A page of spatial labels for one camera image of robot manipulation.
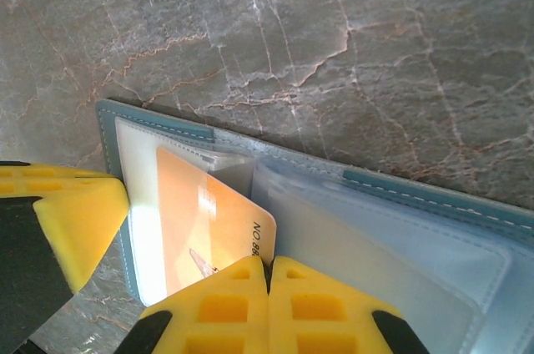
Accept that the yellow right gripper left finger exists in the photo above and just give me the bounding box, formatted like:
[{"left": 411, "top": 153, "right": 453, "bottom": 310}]
[{"left": 112, "top": 255, "right": 269, "bottom": 354}]

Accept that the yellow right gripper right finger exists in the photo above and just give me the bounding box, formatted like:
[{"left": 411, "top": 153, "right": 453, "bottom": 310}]
[{"left": 269, "top": 255, "right": 431, "bottom": 354}]

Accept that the blue card holder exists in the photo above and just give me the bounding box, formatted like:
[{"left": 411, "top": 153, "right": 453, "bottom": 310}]
[{"left": 94, "top": 98, "right": 534, "bottom": 354}]

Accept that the orange card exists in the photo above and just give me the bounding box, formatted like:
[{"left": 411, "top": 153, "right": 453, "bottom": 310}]
[{"left": 155, "top": 146, "right": 278, "bottom": 301}]

